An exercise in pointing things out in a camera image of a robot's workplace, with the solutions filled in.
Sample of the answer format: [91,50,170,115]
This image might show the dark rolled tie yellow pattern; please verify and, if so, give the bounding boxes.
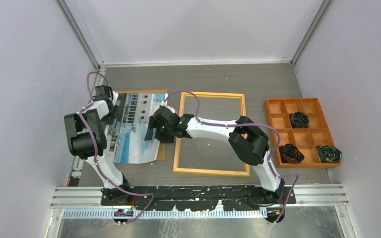
[317,145,342,163]

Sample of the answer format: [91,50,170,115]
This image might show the brown wooden compartment tray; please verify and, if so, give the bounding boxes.
[264,98,342,168]

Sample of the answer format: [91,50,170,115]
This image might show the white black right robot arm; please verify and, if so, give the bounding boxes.
[144,106,285,204]

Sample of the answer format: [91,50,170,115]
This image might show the dark rolled tie with blue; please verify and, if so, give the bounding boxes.
[289,112,310,128]

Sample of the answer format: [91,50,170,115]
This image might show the building and sky photo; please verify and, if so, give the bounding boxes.
[105,93,169,165]

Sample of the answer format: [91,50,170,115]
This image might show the dark rolled tie brown pattern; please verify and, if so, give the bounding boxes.
[279,143,305,164]

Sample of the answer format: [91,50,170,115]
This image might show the yellow wooden picture frame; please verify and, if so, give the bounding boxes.
[173,91,251,178]

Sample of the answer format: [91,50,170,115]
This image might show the aluminium rail front edge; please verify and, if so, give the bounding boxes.
[51,184,349,219]

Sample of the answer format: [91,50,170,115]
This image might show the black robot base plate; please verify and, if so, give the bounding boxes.
[100,184,297,213]

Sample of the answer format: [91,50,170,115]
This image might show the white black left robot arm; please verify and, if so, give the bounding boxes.
[63,85,132,205]

